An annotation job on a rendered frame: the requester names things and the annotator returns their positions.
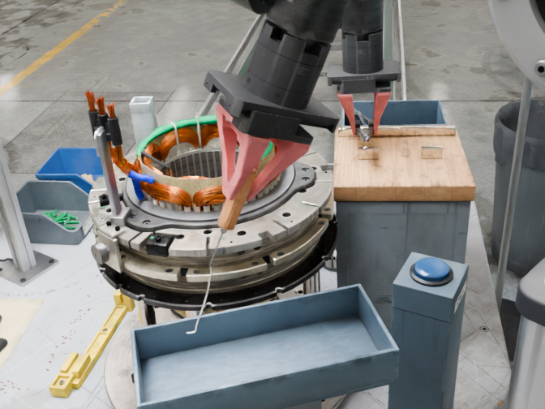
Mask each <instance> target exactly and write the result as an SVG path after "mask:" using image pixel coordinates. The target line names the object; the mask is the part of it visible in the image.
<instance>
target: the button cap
mask: <svg viewBox="0 0 545 409"><path fill-rule="evenodd" d="M414 274H415V275H416V276H417V277H418V278H420V279H422V280H425V281H429V282H439V281H443V280H445V279H446V278H447V277H448V275H449V267H448V264H447V263H445V262H444V261H443V260H441V259H438V258H434V257H426V258H422V259H421V260H418V261H417V262H416V263H415V264H414Z"/></svg>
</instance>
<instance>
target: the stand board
mask: <svg viewBox="0 0 545 409"><path fill-rule="evenodd" d="M390 127H395V128H397V127H455V125H442V126H390ZM338 128H351V127H337V128H336V130H335V145H334V168H333V199H334V201H474V195H475V188H476V186H475V183H474V179H473V177H472V174H471V172H470V168H469V165H468V162H467V160H466V155H465V153H464V150H463V148H462V145H461V141H460V138H459V135H458V133H457V129H456V135H455V136H397V129H396V136H378V137H371V138H370V140H369V142H367V141H365V142H362V140H361V139H360V137H338ZM421 146H443V152H442V159H421ZM358 147H379V160H358Z"/></svg>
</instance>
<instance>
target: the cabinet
mask: <svg viewBox="0 0 545 409"><path fill-rule="evenodd" d="M470 205H471V201H336V217H337V224H338V241H337V246H336V252H337V288H340V287H344V286H352V285H356V284H361V286H362V287H363V289H364V290H365V292H366V294H367V296H368V298H369V299H370V301H371V302H372V304H373V306H374V308H375V309H376V311H377V312H378V314H379V316H380V318H381V320H382V321H383V322H384V324H385V326H386V328H387V330H388V331H389V333H390V334H391V320H392V300H393V282H394V280H395V279H396V277H397V275H398V274H399V273H400V271H401V269H402V267H403V266H404V264H405V263H406V261H407V259H408V258H409V256H410V254H411V252H416V253H419V254H423V255H427V256H433V257H436V258H440V259H444V260H450V261H454V262H457V263H461V264H465V258H466V243H467V235H468V227H469V220H470Z"/></svg>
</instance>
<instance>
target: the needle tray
mask: <svg viewBox="0 0 545 409"><path fill-rule="evenodd" d="M198 317H199V316H193V317H188V318H184V319H180V320H176V321H168V322H164V323H160V324H155V325H148V326H144V327H139V328H135V329H130V331H131V350H132V360H133V370H134V380H135V399H136V408H137V409H322V403H321V400H324V399H327V398H334V397H338V396H342V395H345V394H352V393H356V392H359V391H363V390H369V389H374V388H377V387H381V386H385V385H391V384H395V383H397V380H398V364H399V348H398V347H397V344H396V343H395V342H394V340H393V338H392V336H391V334H390V333H389V331H388V330H387V328H386V326H385V324H384V322H383V321H382V320H381V318H380V316H379V314H378V312H377V311H376V309H375V308H374V306H373V304H372V302H371V301H370V299H369V298H368V296H367V294H366V292H365V290H364V289H363V287H362V286H361V284H356V285H352V286H344V287H340V288H336V289H331V290H327V291H319V292H315V293H310V294H306V295H299V296H295V297H290V298H286V299H279V300H274V301H270V302H266V303H261V304H254V305H250V306H246V307H241V308H234V309H230V310H225V311H221V312H214V313H209V314H205V315H201V316H200V319H199V322H198V325H197V330H196V332H195V333H193V334H187V332H192V331H193V332H194V331H195V326H196V322H197V321H198V320H197V319H198Z"/></svg>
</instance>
